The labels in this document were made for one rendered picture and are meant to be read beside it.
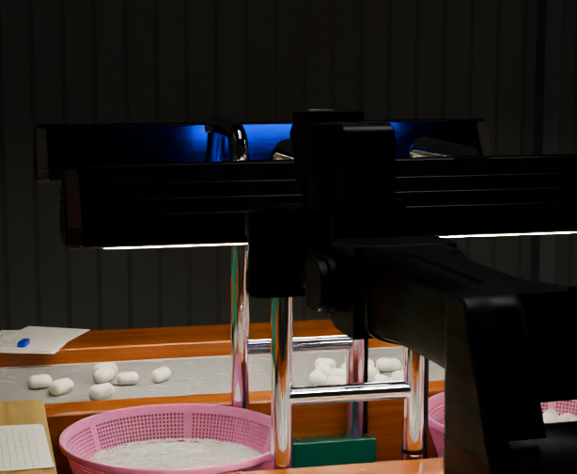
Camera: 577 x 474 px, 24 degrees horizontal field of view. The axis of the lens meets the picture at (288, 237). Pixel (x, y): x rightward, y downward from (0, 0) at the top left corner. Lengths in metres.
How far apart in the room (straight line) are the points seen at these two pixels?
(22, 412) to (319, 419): 0.38
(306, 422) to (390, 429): 0.11
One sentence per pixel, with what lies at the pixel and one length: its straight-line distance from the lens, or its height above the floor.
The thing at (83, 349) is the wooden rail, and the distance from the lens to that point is 2.08.
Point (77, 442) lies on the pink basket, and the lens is 1.66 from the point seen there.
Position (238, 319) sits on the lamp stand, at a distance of 1.70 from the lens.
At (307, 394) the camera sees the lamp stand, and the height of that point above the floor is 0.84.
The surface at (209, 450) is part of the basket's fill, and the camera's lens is 1.66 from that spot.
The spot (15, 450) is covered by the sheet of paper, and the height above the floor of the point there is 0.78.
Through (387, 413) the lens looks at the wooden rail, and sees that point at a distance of 1.81.
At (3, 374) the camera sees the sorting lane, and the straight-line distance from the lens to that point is 2.04.
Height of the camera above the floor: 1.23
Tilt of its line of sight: 8 degrees down
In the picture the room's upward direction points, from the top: straight up
